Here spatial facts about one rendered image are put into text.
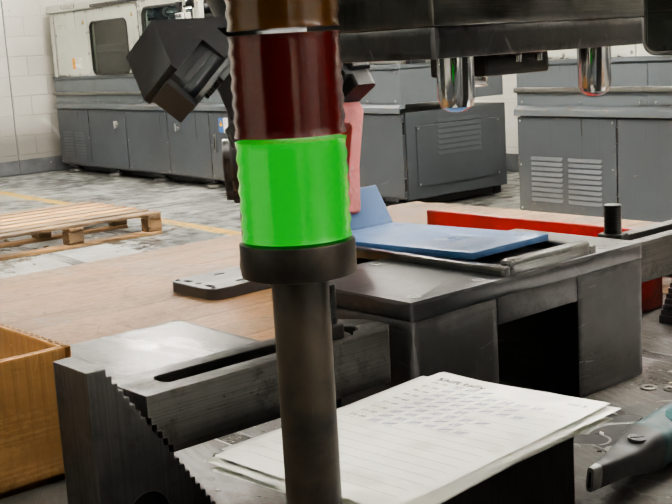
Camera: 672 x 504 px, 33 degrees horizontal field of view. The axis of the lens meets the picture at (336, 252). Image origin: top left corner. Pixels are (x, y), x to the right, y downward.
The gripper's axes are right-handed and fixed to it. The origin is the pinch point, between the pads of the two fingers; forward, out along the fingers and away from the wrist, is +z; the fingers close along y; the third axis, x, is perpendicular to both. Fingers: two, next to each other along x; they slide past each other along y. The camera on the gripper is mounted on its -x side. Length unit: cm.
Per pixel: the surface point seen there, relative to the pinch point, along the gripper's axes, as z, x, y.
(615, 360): 17.3, 5.1, 10.6
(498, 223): 1.2, 23.9, -8.8
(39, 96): -515, 510, -896
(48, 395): 7.5, -25.8, 1.4
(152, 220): -209, 334, -525
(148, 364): 5.1, -14.2, -7.9
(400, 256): 6.6, -4.5, 7.3
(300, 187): 9.6, -27.9, 28.3
